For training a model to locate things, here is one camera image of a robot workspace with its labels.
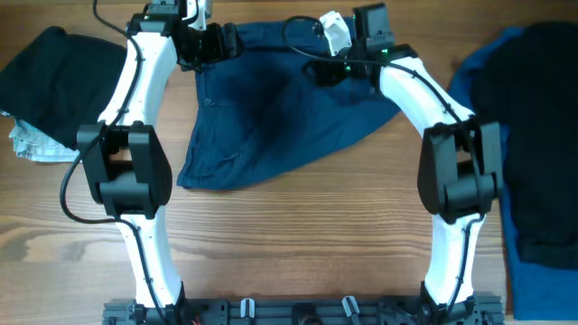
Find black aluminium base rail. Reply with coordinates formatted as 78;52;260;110
101;295;505;325

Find black garment right pile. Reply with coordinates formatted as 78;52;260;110
471;22;577;269

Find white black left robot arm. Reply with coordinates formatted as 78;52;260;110
75;1;243;324

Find bright blue garment right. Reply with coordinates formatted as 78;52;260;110
450;27;577;320

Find black folded garment left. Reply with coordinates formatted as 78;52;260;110
1;26;127;149

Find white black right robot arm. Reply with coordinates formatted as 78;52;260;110
310;4;503;324

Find dark blue denim shorts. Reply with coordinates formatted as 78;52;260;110
177;22;399;190

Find white grey folded cloth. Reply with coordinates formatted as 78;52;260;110
1;111;79;163

